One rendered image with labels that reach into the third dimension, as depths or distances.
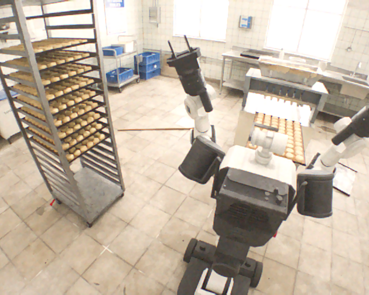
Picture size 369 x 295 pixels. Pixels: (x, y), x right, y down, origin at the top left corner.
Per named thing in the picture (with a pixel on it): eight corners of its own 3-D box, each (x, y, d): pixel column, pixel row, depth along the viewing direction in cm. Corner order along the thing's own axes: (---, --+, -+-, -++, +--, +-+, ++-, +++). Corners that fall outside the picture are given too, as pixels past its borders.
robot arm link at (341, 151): (370, 143, 59) (351, 158, 71) (356, 121, 63) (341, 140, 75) (354, 147, 60) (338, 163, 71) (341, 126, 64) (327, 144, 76)
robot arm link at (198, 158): (201, 170, 89) (200, 181, 75) (183, 158, 89) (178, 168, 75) (216, 146, 86) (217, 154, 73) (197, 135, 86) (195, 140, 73)
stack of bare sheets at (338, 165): (330, 160, 273) (331, 158, 271) (356, 172, 250) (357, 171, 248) (319, 180, 238) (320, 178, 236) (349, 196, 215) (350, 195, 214)
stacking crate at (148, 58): (147, 58, 548) (147, 51, 537) (160, 60, 535) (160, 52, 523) (133, 63, 504) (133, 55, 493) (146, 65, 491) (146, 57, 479)
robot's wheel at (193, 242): (192, 258, 165) (186, 267, 146) (187, 256, 166) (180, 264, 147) (200, 236, 166) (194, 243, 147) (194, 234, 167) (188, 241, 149)
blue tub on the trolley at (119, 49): (110, 52, 433) (109, 45, 424) (124, 54, 420) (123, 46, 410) (101, 55, 411) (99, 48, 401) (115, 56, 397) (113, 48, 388)
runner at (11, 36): (36, 38, 87) (34, 32, 86) (30, 40, 85) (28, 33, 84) (-6, 38, 112) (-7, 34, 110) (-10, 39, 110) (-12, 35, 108)
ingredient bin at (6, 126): (9, 147, 270) (-14, 100, 226) (-5, 135, 295) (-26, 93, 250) (38, 131, 309) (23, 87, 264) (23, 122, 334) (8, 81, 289)
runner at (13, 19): (31, 20, 82) (30, 13, 80) (26, 20, 80) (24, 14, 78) (-11, 25, 107) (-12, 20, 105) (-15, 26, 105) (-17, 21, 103)
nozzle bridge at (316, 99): (245, 98, 220) (250, 67, 200) (311, 114, 198) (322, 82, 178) (239, 109, 195) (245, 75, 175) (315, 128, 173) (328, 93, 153)
